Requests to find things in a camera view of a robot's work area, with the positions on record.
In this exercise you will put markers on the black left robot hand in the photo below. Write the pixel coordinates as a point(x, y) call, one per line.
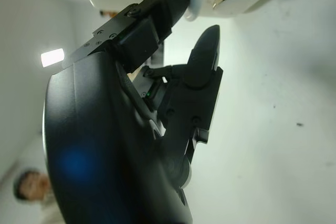
point(105, 142)

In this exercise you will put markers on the person in light shirt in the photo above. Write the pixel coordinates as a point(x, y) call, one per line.
point(31, 184)

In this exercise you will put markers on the ceiling light panel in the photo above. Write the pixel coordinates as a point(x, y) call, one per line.
point(52, 57)

